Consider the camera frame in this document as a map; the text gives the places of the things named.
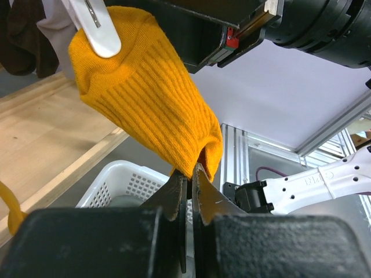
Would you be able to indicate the white clothes peg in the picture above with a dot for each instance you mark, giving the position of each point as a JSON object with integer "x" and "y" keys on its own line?
{"x": 94, "y": 19}

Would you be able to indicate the dark brown sock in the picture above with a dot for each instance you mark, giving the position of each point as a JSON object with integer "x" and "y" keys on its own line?
{"x": 24, "y": 49}

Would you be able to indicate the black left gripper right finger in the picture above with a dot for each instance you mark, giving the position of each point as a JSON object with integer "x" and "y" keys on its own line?
{"x": 209, "y": 206}

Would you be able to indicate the wooden drying rack frame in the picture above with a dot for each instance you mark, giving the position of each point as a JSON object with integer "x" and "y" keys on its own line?
{"x": 50, "y": 139}

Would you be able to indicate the mustard yellow sock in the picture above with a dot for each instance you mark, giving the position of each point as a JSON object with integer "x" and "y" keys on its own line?
{"x": 147, "y": 91}
{"x": 16, "y": 216}

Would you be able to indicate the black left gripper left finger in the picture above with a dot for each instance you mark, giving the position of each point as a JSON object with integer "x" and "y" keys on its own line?
{"x": 168, "y": 244}

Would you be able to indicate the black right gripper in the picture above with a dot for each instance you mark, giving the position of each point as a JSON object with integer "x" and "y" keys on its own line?
{"x": 207, "y": 33}

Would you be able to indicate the white perforated laundry basket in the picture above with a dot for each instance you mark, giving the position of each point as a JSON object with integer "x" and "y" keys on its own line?
{"x": 119, "y": 178}

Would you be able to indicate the grey sock red stripes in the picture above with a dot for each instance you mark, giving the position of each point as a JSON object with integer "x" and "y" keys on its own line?
{"x": 60, "y": 31}

